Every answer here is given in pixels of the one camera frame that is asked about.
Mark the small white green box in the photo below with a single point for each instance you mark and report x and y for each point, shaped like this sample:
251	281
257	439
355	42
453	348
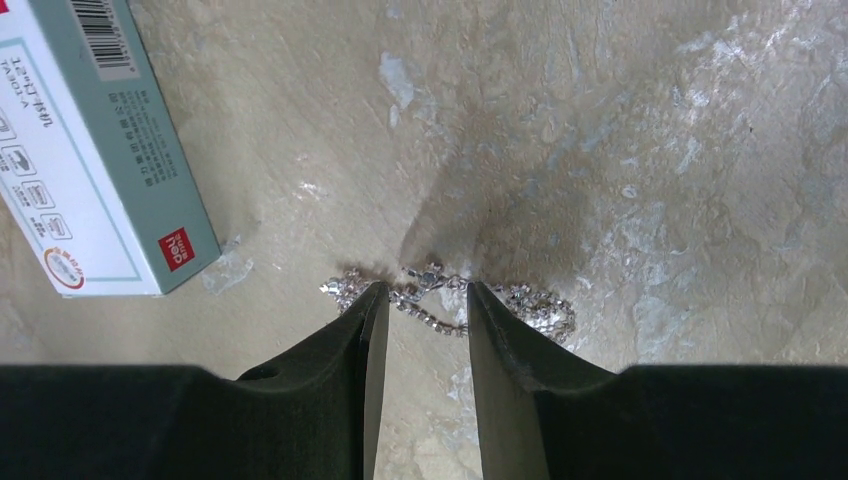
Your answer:
92	168

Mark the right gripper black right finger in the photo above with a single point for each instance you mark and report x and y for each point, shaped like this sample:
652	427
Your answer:
545	413

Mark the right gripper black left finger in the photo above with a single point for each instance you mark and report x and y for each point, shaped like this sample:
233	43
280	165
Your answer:
312	412

